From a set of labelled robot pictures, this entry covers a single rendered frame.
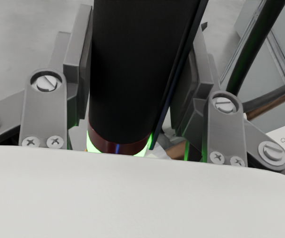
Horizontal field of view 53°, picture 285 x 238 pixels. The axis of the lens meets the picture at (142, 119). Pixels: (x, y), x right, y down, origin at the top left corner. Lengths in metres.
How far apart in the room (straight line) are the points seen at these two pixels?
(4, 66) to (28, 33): 0.48
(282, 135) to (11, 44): 2.45
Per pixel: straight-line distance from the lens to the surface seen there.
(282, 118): 1.30
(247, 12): 3.32
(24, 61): 2.59
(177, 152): 0.24
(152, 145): 0.15
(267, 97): 0.30
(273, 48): 1.44
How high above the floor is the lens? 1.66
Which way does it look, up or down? 49 degrees down
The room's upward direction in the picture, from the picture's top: 15 degrees clockwise
